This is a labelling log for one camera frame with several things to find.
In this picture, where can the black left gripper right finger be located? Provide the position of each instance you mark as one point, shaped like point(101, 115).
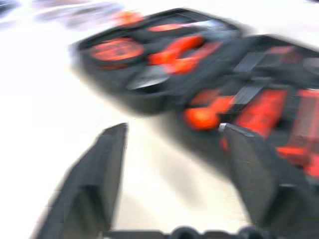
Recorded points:
point(259, 174)

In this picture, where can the orange round tape measure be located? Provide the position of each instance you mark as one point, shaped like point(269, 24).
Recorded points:
point(114, 51)

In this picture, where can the black tool case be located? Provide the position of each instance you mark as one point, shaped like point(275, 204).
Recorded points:
point(159, 99)

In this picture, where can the black and orange screwdriver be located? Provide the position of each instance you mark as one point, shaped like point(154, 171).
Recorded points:
point(202, 118)

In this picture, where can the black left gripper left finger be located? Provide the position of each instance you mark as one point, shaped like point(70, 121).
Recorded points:
point(94, 179)

